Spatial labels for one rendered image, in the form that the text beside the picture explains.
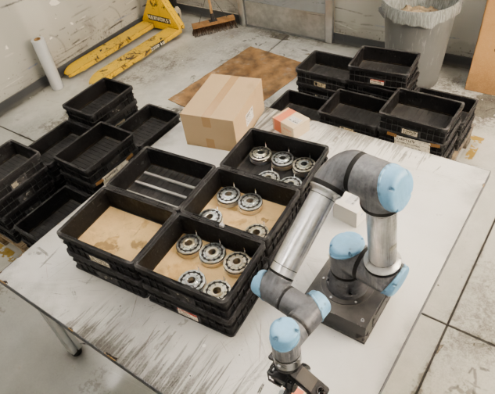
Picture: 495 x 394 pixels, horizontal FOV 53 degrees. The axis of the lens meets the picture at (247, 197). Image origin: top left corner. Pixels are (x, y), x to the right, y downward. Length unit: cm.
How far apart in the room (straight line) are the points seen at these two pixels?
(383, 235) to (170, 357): 89
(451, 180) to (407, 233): 40
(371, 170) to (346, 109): 212
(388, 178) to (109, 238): 125
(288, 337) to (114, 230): 112
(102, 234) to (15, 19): 315
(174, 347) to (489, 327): 162
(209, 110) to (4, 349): 171
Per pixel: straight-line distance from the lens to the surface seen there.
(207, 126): 256
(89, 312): 210
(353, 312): 179
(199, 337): 190
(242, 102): 260
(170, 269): 194
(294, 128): 258
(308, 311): 131
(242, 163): 231
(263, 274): 139
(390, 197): 129
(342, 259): 166
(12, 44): 502
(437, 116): 319
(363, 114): 336
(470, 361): 270
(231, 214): 208
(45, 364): 295
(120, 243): 210
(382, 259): 154
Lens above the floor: 230
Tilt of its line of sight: 43 degrees down
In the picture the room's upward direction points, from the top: 9 degrees counter-clockwise
